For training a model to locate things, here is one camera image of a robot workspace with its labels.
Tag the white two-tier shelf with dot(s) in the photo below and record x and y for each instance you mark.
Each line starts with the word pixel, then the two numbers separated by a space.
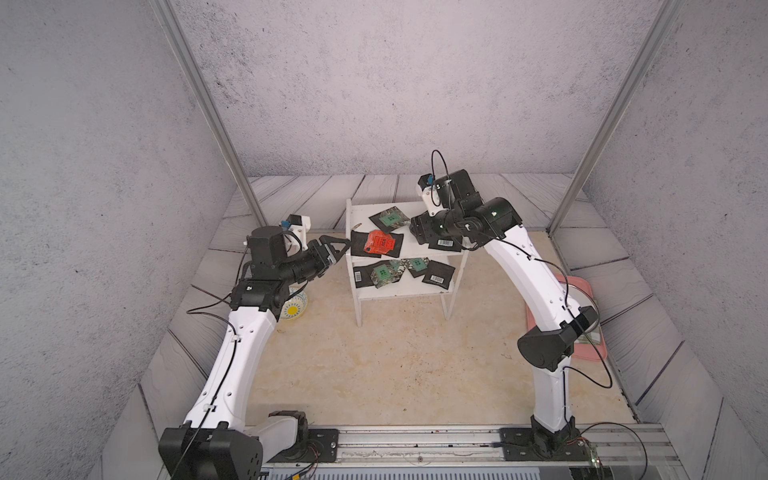
pixel 357 218

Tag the pink tray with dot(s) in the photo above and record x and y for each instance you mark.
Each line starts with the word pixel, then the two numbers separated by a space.
pixel 589 346

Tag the metal frame post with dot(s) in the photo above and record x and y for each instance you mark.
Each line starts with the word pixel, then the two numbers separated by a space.
pixel 168 20
pixel 640 65

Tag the small green tea bag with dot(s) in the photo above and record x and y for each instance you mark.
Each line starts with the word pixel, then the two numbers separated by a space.
pixel 417 267

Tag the black barcode tea bag lower right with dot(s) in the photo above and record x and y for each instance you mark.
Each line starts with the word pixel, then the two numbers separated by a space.
pixel 439 274

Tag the metal base rail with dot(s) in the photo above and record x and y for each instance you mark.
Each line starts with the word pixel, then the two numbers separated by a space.
pixel 605 450

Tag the right metal frame post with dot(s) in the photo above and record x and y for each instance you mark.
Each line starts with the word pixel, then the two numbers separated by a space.
pixel 640 65

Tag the green tea bag top shelf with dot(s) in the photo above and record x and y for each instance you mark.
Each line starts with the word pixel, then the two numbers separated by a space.
pixel 390 219

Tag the black barcode tea bag lower left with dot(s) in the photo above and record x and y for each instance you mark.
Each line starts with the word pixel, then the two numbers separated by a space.
pixel 362 274

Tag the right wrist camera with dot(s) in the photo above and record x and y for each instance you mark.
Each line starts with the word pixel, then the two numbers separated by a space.
pixel 433 191

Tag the left metal frame post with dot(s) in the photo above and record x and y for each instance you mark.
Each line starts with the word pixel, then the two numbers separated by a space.
pixel 168 20

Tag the yellow patterned bowl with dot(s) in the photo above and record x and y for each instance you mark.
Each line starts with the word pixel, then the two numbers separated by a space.
pixel 295 307

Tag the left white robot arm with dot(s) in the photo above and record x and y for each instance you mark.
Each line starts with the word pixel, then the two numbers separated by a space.
pixel 212 442

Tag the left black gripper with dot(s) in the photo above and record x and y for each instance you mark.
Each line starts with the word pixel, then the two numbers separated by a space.
pixel 320 264

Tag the green crumpled tea bag lower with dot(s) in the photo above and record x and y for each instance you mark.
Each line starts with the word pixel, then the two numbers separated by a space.
pixel 387 272

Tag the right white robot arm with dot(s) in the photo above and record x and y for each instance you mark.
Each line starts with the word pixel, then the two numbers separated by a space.
pixel 559 320

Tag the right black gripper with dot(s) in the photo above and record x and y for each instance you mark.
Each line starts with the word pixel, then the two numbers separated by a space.
pixel 422 228

